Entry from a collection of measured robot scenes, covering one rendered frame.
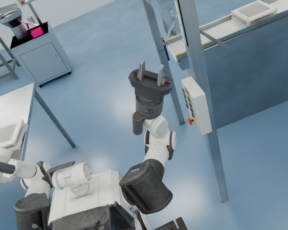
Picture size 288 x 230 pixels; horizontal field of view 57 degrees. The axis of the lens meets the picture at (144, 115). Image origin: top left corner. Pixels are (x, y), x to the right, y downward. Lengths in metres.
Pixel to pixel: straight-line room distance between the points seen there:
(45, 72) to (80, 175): 3.76
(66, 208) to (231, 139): 1.92
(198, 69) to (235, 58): 1.06
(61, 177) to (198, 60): 0.78
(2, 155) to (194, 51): 0.88
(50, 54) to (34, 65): 0.31
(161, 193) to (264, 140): 1.81
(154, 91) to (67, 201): 0.49
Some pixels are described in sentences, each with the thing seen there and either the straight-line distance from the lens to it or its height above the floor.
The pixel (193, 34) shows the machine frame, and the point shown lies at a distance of 1.20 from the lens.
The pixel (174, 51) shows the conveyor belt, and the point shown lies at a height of 0.94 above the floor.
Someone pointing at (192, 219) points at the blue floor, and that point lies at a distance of 2.23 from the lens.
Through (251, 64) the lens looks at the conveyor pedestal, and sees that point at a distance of 2.44.
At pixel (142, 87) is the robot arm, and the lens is 0.74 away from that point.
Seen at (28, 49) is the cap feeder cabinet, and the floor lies 0.65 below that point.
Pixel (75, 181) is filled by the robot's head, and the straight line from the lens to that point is 0.88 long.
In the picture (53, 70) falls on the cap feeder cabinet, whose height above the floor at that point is 0.20.
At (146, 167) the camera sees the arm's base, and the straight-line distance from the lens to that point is 0.88.
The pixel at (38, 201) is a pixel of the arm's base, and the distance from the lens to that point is 1.05.
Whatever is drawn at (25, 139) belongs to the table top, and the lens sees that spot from 2.10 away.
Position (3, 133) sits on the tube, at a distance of 2.16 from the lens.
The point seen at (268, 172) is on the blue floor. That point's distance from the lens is 2.40.
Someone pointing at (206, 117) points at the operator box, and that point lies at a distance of 1.34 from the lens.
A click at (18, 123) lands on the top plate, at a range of 2.15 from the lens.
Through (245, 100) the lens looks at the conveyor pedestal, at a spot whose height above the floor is 0.22.
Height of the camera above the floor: 2.00
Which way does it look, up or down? 40 degrees down
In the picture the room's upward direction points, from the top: 23 degrees counter-clockwise
